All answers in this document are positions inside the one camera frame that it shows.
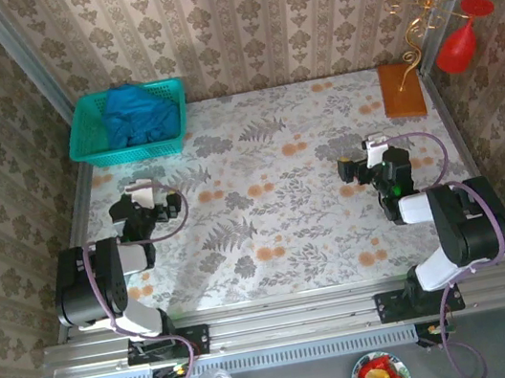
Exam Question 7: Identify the blue t-shirt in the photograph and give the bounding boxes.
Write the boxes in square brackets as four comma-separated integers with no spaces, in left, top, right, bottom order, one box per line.
[95,74,186,151]

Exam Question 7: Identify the brown wooden base board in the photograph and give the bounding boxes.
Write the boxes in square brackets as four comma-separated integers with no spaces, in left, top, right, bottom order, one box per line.
[376,58,429,123]

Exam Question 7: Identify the floral tablecloth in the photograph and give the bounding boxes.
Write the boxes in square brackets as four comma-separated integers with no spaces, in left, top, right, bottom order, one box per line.
[45,52,505,331]

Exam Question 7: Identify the teal plastic basket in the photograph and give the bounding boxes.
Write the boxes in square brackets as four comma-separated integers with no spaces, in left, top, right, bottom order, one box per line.
[59,76,197,172]

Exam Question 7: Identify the red wine glass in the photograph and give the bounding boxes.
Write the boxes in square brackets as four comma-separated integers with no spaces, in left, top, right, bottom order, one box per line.
[426,0,505,78]

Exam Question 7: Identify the red foil snack wrappers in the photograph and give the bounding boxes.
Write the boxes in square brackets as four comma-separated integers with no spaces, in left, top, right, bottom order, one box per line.
[356,351,409,378]

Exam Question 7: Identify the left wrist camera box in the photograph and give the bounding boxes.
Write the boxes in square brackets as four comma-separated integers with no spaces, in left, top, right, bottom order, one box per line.
[126,177,159,214]

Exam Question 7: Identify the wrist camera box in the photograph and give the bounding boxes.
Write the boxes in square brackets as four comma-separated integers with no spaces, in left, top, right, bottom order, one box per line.
[359,130,394,169]
[126,177,159,214]

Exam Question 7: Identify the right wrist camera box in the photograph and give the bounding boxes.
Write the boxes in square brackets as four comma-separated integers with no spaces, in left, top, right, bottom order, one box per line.
[359,130,394,169]

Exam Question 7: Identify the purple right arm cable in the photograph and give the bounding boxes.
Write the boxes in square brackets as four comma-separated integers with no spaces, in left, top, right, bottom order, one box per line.
[382,119,505,378]

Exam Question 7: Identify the aluminium side rail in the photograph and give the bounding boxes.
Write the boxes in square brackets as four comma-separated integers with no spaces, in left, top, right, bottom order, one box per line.
[30,162,122,344]
[421,60,505,276]

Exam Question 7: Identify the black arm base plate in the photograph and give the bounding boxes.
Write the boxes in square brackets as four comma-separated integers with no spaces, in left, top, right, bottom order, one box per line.
[122,322,213,368]
[372,278,467,326]

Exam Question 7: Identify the aluminium mounting rail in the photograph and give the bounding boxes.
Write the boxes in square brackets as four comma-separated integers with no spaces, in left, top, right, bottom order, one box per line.
[39,258,505,378]

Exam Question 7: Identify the gold wire glass stand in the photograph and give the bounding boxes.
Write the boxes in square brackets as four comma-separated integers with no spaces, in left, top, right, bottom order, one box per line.
[383,0,494,93]

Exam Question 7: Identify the grey slotted cable duct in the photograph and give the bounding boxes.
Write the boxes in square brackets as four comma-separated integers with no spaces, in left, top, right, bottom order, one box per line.
[82,322,419,378]

